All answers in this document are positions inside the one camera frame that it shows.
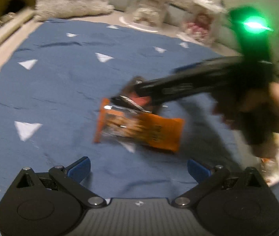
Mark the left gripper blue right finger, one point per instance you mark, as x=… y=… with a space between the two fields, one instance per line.
x=198 y=170

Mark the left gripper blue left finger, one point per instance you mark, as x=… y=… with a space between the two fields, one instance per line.
x=79 y=170

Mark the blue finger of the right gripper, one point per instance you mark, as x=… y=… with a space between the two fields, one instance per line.
x=187 y=67
x=123 y=101

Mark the orange foil snack bag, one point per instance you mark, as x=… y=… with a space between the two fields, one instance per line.
x=138 y=127

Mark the person right hand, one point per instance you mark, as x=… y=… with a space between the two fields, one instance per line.
x=230 y=109

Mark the red chocolate snack packet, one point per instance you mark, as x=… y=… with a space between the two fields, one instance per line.
x=129 y=91

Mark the doll case with pink doll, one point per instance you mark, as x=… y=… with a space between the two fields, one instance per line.
x=201 y=22

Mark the doll case with white doll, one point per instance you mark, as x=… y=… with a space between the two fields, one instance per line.
x=145 y=15

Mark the blue triangle-pattern quilt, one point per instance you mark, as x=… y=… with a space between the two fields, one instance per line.
x=50 y=95

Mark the white shallow cardboard box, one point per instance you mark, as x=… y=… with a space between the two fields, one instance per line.
x=270 y=167

